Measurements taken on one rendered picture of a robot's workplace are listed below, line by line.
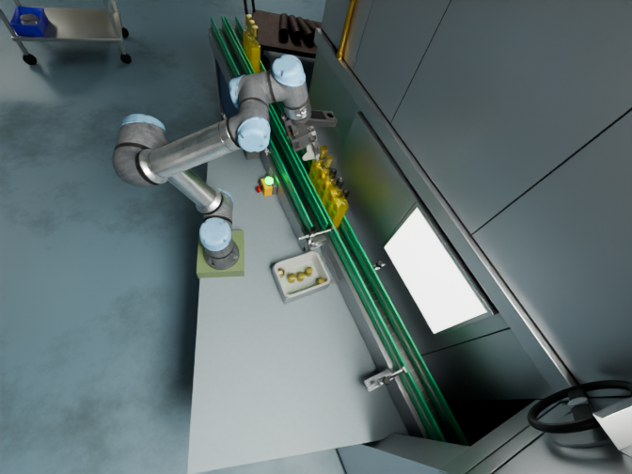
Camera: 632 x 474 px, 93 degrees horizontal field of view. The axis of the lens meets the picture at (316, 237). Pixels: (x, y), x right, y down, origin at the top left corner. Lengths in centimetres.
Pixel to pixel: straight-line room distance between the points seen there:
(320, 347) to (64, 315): 166
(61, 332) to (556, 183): 245
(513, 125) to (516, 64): 13
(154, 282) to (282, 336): 121
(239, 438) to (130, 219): 180
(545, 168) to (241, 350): 118
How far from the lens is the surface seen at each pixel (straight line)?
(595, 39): 83
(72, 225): 274
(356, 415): 141
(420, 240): 116
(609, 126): 82
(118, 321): 232
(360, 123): 133
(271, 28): 399
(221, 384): 135
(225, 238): 120
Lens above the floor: 209
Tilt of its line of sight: 59 degrees down
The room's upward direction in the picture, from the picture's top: 21 degrees clockwise
